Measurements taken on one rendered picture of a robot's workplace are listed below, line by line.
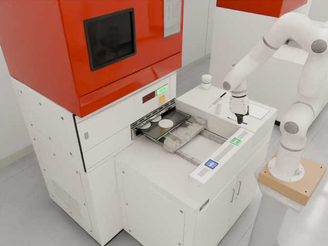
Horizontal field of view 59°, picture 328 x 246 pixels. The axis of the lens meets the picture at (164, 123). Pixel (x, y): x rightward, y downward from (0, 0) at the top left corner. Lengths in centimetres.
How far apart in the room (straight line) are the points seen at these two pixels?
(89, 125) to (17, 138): 173
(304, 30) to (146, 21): 77
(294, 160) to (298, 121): 29
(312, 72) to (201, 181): 70
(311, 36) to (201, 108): 98
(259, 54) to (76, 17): 82
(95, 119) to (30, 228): 134
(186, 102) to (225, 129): 34
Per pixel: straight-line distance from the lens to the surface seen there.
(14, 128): 320
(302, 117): 144
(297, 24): 133
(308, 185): 172
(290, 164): 166
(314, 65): 138
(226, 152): 168
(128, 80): 161
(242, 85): 155
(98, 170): 182
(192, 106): 204
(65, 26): 131
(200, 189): 151
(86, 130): 161
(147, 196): 180
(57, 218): 268
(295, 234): 266
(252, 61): 144
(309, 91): 142
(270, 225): 199
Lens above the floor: 202
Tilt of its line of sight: 35 degrees down
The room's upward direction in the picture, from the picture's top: straight up
